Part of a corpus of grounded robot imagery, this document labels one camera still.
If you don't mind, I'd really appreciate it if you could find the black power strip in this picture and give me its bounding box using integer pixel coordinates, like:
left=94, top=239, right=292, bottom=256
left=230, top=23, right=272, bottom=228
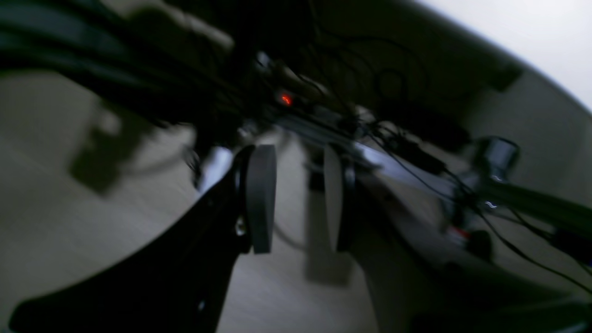
left=247, top=51, right=364, bottom=141

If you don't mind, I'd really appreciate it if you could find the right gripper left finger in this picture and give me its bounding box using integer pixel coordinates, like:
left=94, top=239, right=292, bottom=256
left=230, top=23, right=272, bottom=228
left=9, top=145, right=277, bottom=333

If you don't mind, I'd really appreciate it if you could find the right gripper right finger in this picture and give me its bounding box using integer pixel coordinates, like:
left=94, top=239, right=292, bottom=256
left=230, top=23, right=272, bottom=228
left=324, top=145, right=591, bottom=333

